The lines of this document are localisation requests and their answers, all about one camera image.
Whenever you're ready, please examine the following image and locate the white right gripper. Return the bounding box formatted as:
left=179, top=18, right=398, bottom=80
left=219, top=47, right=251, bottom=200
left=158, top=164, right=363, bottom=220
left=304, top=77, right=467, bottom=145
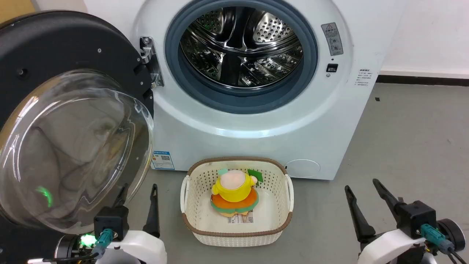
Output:
left=344, top=179, right=466, bottom=264

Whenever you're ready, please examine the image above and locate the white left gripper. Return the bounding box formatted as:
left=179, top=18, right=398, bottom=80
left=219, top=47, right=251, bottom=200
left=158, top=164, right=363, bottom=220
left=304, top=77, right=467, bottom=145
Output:
left=55, top=183, right=167, bottom=264

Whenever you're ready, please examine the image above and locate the white front-load washing machine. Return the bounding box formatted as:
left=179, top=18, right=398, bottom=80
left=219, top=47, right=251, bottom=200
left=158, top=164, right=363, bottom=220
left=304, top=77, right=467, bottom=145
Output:
left=84, top=0, right=408, bottom=181

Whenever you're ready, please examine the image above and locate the metal washer door hinge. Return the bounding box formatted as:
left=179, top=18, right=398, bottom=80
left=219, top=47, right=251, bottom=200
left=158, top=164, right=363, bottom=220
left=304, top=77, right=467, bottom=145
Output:
left=139, top=36, right=164, bottom=88

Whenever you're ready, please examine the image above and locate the black round glass washer door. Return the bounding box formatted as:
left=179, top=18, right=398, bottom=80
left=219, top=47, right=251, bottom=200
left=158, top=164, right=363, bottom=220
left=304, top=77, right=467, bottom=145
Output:
left=0, top=10, right=155, bottom=264

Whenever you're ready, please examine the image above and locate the blue energy label sticker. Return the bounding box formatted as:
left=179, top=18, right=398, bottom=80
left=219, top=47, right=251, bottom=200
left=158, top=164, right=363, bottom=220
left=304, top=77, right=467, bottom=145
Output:
left=151, top=150, right=175, bottom=171

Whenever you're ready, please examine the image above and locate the round white filter cover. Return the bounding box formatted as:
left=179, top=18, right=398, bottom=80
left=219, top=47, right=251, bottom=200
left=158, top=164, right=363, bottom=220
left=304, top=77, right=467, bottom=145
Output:
left=285, top=159, right=321, bottom=179

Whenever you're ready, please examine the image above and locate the yellow orange plush doll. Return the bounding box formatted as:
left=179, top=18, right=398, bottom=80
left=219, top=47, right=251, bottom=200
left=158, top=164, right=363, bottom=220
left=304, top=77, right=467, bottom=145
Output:
left=210, top=168, right=264, bottom=217

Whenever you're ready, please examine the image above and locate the white perforated laundry basket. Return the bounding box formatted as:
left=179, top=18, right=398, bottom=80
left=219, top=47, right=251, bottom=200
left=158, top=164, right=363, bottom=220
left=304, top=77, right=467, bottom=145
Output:
left=180, top=157, right=295, bottom=247

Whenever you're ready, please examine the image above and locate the white printed doll tag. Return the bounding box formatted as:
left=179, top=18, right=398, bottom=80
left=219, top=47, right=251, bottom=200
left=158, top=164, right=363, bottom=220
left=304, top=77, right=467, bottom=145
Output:
left=227, top=214, right=254, bottom=224

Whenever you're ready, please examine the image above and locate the white text label sticker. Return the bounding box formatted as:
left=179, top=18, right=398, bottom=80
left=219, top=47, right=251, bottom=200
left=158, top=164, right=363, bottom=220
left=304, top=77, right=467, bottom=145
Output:
left=355, top=68, right=373, bottom=88

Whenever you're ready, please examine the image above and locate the grey warning sticker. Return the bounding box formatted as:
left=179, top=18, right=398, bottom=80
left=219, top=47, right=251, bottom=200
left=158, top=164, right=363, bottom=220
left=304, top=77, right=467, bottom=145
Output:
left=321, top=22, right=344, bottom=56

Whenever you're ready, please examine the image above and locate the steel perforated washer drum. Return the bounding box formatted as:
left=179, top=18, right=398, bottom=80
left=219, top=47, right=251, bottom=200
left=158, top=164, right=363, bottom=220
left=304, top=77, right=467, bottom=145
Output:
left=178, top=6, right=304, bottom=89

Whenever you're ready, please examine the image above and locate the light wooden panel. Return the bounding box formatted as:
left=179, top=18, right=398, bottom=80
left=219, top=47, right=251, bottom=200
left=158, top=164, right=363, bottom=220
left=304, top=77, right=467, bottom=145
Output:
left=0, top=0, right=37, bottom=25

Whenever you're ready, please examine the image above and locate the teal-plug left gripper cable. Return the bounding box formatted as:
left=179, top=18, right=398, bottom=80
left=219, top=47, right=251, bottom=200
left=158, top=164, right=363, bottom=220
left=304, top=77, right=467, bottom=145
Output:
left=42, top=228, right=114, bottom=263

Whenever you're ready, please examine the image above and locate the teal-plug gripper cable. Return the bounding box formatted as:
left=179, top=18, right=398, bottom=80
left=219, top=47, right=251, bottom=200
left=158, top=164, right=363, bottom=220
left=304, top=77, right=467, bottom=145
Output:
left=420, top=224, right=469, bottom=264
left=42, top=228, right=114, bottom=263

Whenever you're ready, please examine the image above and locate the teal-plug right gripper cable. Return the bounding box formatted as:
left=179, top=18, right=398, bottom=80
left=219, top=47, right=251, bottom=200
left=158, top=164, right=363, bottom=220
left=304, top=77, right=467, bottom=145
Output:
left=420, top=224, right=469, bottom=264

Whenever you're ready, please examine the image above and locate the black wall baseboard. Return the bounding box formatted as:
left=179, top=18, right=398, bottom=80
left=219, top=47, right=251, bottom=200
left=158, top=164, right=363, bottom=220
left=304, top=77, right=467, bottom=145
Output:
left=377, top=75, right=469, bottom=87

